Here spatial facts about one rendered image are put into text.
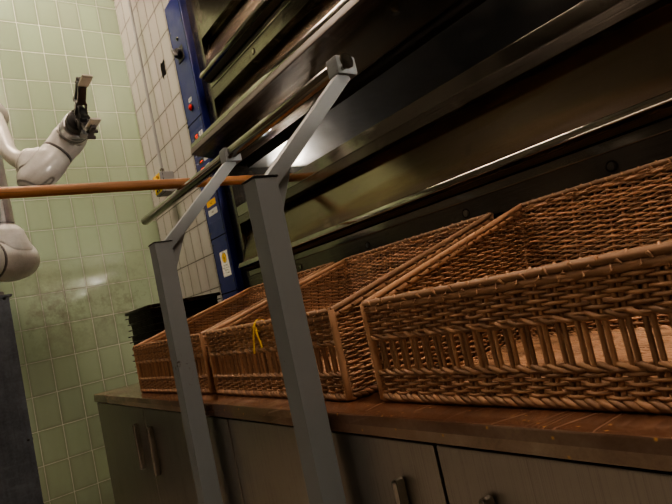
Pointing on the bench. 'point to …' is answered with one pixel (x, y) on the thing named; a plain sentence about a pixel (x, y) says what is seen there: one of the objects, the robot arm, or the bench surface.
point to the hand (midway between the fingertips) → (90, 98)
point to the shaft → (106, 187)
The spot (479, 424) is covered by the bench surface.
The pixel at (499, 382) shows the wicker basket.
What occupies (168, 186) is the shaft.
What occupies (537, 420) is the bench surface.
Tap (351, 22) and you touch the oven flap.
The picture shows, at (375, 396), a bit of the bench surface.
